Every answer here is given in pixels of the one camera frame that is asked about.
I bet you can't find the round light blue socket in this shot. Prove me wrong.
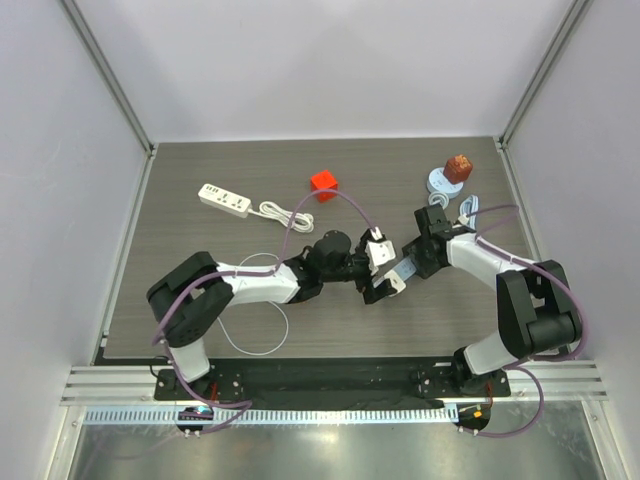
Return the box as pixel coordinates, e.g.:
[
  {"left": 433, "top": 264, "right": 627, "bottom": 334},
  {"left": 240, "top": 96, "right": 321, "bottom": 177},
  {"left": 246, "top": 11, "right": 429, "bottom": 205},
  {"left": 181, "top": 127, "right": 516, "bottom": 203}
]
[{"left": 426, "top": 167, "right": 464, "bottom": 199}]

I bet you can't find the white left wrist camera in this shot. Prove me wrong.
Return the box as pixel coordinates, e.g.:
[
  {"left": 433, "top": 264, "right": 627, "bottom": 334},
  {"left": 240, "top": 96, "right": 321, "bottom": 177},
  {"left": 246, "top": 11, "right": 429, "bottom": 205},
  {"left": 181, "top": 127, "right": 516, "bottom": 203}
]
[{"left": 364, "top": 227, "right": 396, "bottom": 274}]

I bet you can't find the thin white charging cable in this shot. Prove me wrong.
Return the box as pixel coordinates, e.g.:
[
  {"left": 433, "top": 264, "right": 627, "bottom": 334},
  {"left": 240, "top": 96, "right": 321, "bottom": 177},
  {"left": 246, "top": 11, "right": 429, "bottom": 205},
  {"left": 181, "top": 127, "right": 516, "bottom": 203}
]
[{"left": 214, "top": 252, "right": 290, "bottom": 356}]

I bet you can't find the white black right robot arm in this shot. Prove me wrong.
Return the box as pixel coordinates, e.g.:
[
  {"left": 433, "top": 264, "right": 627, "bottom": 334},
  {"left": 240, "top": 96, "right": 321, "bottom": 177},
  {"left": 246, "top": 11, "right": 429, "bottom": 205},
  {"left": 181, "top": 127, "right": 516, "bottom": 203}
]
[{"left": 402, "top": 205, "right": 584, "bottom": 396}]

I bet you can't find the aluminium frame post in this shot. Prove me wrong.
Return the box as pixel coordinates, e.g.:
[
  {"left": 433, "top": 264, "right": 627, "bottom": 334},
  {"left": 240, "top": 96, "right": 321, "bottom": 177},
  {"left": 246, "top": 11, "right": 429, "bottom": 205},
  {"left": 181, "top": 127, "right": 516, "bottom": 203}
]
[
  {"left": 499, "top": 0, "right": 594, "bottom": 149},
  {"left": 57, "top": 0, "right": 156, "bottom": 156}
]

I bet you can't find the aluminium rail front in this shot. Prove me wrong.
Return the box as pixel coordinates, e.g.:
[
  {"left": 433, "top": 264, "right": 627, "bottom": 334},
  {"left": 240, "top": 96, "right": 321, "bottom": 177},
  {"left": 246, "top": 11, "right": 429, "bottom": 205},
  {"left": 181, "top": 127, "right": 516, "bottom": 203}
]
[{"left": 60, "top": 361, "right": 609, "bottom": 406}]

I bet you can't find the white cube charger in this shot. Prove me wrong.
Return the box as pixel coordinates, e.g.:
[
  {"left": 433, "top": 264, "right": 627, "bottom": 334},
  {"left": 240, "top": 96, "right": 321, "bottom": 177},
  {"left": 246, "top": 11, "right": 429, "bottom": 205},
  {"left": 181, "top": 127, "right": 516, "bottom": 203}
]
[{"left": 373, "top": 271, "right": 406, "bottom": 297}]

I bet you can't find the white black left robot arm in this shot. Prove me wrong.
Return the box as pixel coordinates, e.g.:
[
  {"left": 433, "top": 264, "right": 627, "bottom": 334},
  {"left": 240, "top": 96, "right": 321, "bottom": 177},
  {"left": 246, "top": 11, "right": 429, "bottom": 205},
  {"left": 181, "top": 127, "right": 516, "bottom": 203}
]
[{"left": 146, "top": 228, "right": 397, "bottom": 400}]

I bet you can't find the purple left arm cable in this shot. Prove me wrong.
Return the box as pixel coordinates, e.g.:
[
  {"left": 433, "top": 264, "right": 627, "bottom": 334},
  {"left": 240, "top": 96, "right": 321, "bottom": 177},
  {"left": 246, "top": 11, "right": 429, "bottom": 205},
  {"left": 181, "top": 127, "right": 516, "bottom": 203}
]
[{"left": 151, "top": 189, "right": 379, "bottom": 401}]

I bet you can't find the white power strip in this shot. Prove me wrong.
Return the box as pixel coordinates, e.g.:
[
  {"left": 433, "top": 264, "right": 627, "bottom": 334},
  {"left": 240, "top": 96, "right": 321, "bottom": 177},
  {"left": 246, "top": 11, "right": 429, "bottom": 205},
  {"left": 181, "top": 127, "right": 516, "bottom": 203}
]
[{"left": 198, "top": 183, "right": 252, "bottom": 218}]

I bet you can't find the white slotted cable duct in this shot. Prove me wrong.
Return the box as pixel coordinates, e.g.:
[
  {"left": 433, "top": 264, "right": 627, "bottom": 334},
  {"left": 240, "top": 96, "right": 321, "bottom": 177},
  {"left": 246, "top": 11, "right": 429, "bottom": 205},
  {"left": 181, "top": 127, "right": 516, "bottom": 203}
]
[{"left": 83, "top": 404, "right": 458, "bottom": 427}]

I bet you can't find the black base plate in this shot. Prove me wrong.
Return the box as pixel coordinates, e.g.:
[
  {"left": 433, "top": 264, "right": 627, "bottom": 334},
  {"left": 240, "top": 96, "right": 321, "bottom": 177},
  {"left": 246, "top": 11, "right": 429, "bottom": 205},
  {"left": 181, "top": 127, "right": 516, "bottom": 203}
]
[{"left": 153, "top": 355, "right": 511, "bottom": 407}]

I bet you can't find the coiled white power cable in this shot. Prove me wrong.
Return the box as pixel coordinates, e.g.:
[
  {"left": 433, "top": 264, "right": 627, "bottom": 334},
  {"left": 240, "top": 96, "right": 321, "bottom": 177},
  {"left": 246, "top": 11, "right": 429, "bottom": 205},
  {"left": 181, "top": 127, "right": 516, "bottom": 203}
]
[{"left": 248, "top": 200, "right": 316, "bottom": 235}]

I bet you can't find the aluminium frame post right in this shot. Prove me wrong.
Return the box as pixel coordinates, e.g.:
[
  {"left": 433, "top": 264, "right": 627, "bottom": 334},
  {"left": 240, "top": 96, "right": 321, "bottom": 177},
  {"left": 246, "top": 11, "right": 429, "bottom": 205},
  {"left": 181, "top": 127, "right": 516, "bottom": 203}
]
[{"left": 499, "top": 0, "right": 594, "bottom": 149}]

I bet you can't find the dark red cube adapter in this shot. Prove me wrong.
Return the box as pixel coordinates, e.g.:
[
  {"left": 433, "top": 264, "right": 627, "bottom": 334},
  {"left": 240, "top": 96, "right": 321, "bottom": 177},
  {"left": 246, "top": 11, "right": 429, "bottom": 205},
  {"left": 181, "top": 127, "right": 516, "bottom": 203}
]
[{"left": 443, "top": 155, "right": 473, "bottom": 185}]

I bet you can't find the aluminium frame post left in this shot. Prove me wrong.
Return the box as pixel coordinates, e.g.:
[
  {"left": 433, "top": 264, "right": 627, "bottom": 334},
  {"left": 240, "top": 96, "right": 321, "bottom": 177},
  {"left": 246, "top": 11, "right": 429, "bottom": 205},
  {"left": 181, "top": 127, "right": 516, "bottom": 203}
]
[{"left": 57, "top": 0, "right": 156, "bottom": 156}]

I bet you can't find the orange-red cube socket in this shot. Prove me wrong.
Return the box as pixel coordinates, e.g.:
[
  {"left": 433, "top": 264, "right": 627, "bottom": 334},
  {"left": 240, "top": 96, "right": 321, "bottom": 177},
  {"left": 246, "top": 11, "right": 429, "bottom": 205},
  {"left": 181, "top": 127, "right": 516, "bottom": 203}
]
[{"left": 310, "top": 170, "right": 338, "bottom": 203}]

